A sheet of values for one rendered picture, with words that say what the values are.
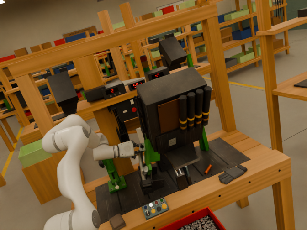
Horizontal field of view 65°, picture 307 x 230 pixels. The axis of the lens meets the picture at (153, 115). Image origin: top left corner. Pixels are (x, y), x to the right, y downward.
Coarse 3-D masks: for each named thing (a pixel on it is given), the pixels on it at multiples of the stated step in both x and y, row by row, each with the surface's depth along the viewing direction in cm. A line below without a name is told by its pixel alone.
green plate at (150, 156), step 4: (144, 140) 164; (148, 140) 154; (148, 144) 154; (148, 148) 155; (152, 148) 157; (148, 152) 156; (152, 152) 158; (156, 152) 158; (148, 156) 156; (152, 156) 158; (156, 156) 159; (148, 160) 157; (152, 160) 159; (156, 160) 160
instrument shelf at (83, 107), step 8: (128, 88) 181; (120, 96) 166; (128, 96) 168; (80, 104) 176; (88, 104) 170; (96, 104) 164; (104, 104) 165; (112, 104) 166; (80, 112) 162; (88, 112) 163
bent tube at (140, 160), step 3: (138, 144) 164; (144, 144) 164; (141, 147) 168; (144, 147) 163; (141, 150) 162; (144, 150) 162; (138, 153) 171; (141, 153) 170; (138, 156) 172; (141, 156) 171; (141, 159) 172; (141, 162) 171; (141, 165) 170; (141, 168) 169; (141, 171) 168; (141, 174) 168; (144, 177) 166
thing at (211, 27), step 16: (208, 32) 184; (208, 48) 193; (80, 64) 165; (224, 64) 194; (16, 80) 157; (32, 80) 163; (80, 80) 168; (96, 80) 171; (224, 80) 198; (32, 96) 162; (224, 96) 202; (32, 112) 165; (48, 112) 175; (96, 112) 177; (112, 112) 180; (224, 112) 207; (48, 128) 171; (112, 128) 184; (224, 128) 217; (112, 144) 187; (128, 160) 195
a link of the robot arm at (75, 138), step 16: (80, 128) 113; (64, 144) 113; (80, 144) 111; (64, 160) 107; (64, 176) 104; (80, 176) 110; (64, 192) 102; (80, 192) 103; (80, 208) 97; (80, 224) 94; (96, 224) 97
